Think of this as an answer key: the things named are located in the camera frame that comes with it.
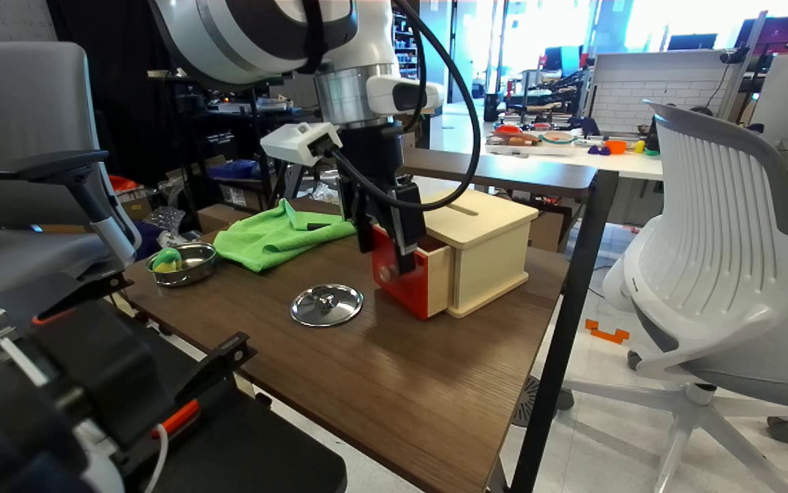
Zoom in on orange plastic piece on floor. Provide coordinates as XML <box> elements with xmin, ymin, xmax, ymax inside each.
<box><xmin>586</xmin><ymin>317</ymin><xmax>630</xmax><ymax>345</ymax></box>

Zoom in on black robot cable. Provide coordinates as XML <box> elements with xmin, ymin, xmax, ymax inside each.
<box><xmin>314</xmin><ymin>0</ymin><xmax>486</xmax><ymax>214</ymax></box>

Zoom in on black shelf cart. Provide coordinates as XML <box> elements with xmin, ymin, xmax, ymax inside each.
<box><xmin>144</xmin><ymin>67</ymin><xmax>311</xmax><ymax>208</ymax></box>

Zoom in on grey office chair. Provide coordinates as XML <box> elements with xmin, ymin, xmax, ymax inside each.
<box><xmin>0</xmin><ymin>41</ymin><xmax>143</xmax><ymax>295</ymax></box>

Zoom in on red wooden drawer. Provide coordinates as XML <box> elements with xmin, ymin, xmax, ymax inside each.
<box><xmin>372</xmin><ymin>226</ymin><xmax>451</xmax><ymax>321</ymax></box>

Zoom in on white office chair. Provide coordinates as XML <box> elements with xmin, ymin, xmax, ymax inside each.
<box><xmin>558</xmin><ymin>103</ymin><xmax>788</xmax><ymax>493</ymax></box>

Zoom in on green cloth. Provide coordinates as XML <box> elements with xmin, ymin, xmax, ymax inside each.
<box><xmin>214</xmin><ymin>200</ymin><xmax>355</xmax><ymax>273</ymax></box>

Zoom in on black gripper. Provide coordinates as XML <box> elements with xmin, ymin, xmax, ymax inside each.
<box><xmin>339</xmin><ymin>123</ymin><xmax>421</xmax><ymax>273</ymax></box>

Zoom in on small metal bowl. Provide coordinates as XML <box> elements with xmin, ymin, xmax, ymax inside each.
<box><xmin>150</xmin><ymin>247</ymin><xmax>217</xmax><ymax>286</ymax></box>

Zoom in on yellow green object in bowl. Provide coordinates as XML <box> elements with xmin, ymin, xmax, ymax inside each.
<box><xmin>150</xmin><ymin>247</ymin><xmax>184</xmax><ymax>273</ymax></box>

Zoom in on dark wooden table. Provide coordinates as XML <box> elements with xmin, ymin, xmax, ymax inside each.
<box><xmin>121</xmin><ymin>140</ymin><xmax>621</xmax><ymax>493</ymax></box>

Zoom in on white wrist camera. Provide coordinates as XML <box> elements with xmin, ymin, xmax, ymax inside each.
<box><xmin>261</xmin><ymin>119</ymin><xmax>343</xmax><ymax>166</ymax></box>

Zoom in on wooden box with slot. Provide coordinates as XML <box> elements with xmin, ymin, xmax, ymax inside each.
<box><xmin>425</xmin><ymin>192</ymin><xmax>538</xmax><ymax>317</ymax></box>

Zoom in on white background table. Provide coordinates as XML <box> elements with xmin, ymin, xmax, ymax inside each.
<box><xmin>417</xmin><ymin>114</ymin><xmax>662</xmax><ymax>181</ymax></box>

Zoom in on silver pot lid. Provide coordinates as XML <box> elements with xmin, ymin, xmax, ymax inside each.
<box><xmin>291</xmin><ymin>282</ymin><xmax>365</xmax><ymax>328</ymax></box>

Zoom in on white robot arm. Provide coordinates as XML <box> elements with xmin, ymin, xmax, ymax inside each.
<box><xmin>150</xmin><ymin>0</ymin><xmax>444</xmax><ymax>273</ymax></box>

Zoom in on black clamp equipment foreground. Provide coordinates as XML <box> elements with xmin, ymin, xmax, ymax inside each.
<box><xmin>0</xmin><ymin>278</ymin><xmax>348</xmax><ymax>493</ymax></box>

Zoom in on white pegboard panel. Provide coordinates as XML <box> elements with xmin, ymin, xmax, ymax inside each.
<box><xmin>588</xmin><ymin>48</ymin><xmax>741</xmax><ymax>133</ymax></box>

